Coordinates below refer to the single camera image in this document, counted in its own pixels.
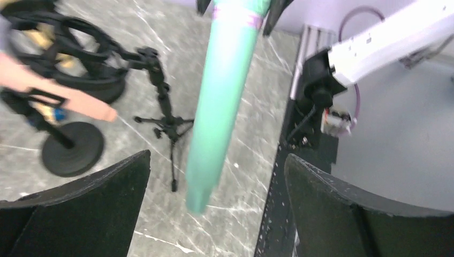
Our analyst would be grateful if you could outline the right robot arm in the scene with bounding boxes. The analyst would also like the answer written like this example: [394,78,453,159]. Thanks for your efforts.
[191,1,453,149]

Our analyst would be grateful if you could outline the black round-base mic stand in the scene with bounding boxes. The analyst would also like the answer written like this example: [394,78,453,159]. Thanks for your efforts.
[54,65,128,104]
[1,88,104,177]

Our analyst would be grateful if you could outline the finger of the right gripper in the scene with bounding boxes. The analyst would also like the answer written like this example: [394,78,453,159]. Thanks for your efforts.
[262,0,293,36]
[196,0,211,16]

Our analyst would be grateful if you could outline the beige toy chassis blue wheels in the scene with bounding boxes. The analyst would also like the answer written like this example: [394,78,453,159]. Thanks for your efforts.
[31,102,67,125]

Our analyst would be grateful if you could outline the green microphone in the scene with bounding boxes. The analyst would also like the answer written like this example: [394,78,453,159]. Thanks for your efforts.
[185,1,271,214]

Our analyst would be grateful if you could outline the black tripod shock-mount stand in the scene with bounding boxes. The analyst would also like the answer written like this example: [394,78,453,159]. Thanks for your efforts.
[5,10,195,193]

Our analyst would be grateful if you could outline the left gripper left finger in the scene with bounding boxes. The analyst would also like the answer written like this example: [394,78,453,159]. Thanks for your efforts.
[1,150,150,257]

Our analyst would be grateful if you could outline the beige microphone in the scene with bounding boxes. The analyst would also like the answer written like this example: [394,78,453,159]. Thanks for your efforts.
[24,23,75,68]

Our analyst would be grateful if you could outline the pink microphone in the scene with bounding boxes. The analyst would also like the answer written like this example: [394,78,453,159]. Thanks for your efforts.
[1,52,117,122]

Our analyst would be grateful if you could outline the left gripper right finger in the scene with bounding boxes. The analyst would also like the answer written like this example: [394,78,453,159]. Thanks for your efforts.
[284,154,453,256]

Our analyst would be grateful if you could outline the black base frame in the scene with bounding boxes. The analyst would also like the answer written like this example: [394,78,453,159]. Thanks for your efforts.
[253,25,339,257]

